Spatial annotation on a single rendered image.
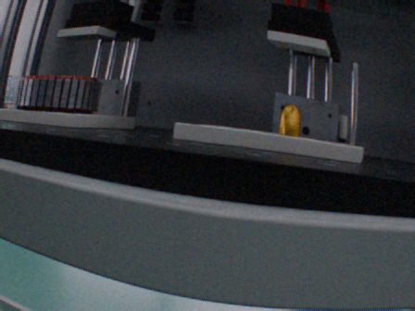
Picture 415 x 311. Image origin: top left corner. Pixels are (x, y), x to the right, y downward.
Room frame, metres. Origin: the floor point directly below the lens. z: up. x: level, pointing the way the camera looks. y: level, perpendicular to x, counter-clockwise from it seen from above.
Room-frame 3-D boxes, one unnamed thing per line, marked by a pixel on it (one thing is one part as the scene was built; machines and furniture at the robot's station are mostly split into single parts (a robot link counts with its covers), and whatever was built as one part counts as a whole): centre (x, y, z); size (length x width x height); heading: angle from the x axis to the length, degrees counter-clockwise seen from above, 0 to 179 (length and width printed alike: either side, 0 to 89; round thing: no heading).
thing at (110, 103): (0.75, 0.13, 0.80); 0.08 x 0.05 x 0.06; 75
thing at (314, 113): (0.69, -0.10, 0.80); 0.08 x 0.05 x 0.06; 75
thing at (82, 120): (0.61, 0.17, 0.78); 0.15 x 0.15 x 0.01; 75
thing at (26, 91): (0.61, 0.17, 0.80); 0.11 x 0.11 x 0.04
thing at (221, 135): (0.55, -0.07, 0.78); 0.15 x 0.15 x 0.01; 75
